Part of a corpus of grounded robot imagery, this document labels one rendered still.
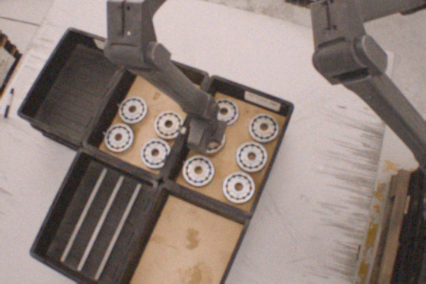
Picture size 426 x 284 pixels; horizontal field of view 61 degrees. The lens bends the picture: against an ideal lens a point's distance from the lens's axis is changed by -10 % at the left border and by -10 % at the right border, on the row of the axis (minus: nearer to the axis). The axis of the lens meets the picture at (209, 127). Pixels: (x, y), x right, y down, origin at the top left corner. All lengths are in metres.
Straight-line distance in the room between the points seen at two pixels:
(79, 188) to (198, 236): 0.44
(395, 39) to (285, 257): 1.79
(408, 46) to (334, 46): 2.16
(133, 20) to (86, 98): 0.85
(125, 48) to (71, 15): 1.23
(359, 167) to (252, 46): 0.65
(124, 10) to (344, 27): 0.37
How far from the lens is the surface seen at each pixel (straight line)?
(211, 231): 1.29
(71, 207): 1.41
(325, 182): 1.49
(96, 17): 1.87
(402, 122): 0.75
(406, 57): 2.73
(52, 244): 1.42
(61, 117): 1.52
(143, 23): 0.69
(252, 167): 1.30
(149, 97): 1.44
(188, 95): 0.93
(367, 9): 0.72
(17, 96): 1.81
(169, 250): 1.30
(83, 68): 1.58
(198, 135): 1.07
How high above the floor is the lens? 2.11
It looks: 69 degrees down
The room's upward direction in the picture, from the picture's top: 8 degrees counter-clockwise
